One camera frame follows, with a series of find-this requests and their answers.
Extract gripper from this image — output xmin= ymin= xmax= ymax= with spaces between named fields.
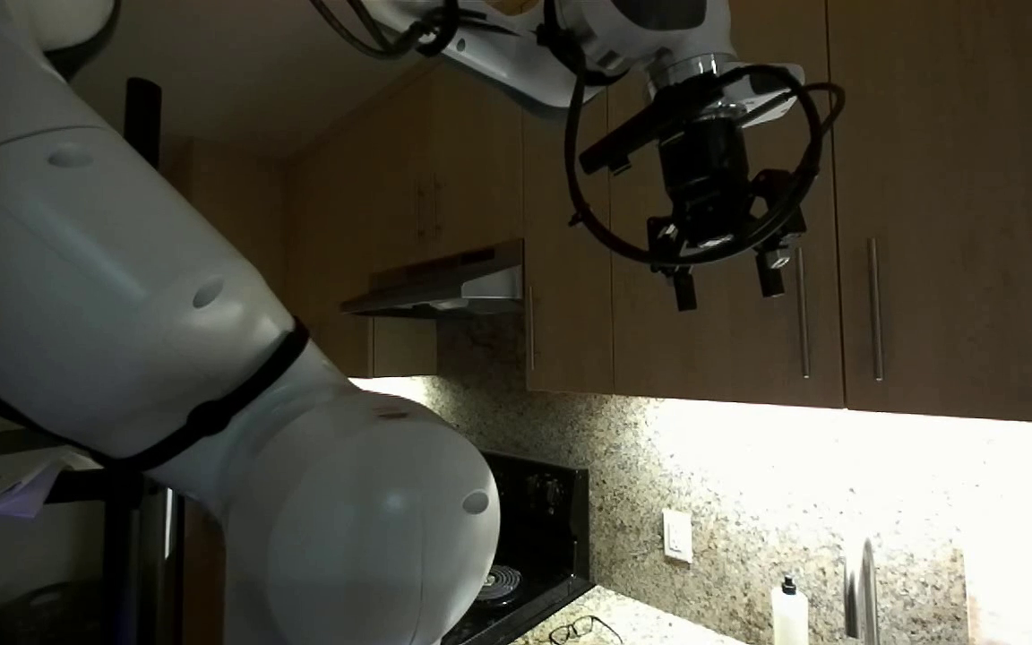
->
xmin=646 ymin=116 xmax=809 ymax=314

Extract narrow wooden cabinet door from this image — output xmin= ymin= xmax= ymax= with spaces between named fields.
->
xmin=523 ymin=94 xmax=615 ymax=395

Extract wooden cabinet over hood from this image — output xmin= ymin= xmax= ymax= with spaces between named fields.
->
xmin=288 ymin=64 xmax=526 ymax=379

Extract silver range hood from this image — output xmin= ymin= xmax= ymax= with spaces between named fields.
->
xmin=340 ymin=238 xmax=526 ymax=320

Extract black stove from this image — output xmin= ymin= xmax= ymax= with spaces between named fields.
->
xmin=441 ymin=451 xmax=596 ymax=645

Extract silver tap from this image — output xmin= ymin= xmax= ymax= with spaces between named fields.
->
xmin=842 ymin=536 xmax=882 ymax=642

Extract white soap bottle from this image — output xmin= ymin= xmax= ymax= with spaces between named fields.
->
xmin=770 ymin=574 xmax=810 ymax=645

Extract black eyeglasses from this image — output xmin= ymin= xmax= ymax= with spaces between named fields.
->
xmin=548 ymin=615 xmax=625 ymax=645

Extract coil stove burner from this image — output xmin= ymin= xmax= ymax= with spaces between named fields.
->
xmin=477 ymin=565 xmax=523 ymax=605

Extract white paper tag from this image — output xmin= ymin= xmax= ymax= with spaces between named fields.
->
xmin=0 ymin=451 xmax=102 ymax=520

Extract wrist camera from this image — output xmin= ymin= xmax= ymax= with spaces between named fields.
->
xmin=578 ymin=97 xmax=701 ymax=176

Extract wooden wall cabinet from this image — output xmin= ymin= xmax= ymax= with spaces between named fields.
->
xmin=523 ymin=0 xmax=1032 ymax=427

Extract white wall switch plate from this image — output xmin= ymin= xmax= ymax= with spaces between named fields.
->
xmin=662 ymin=508 xmax=694 ymax=565

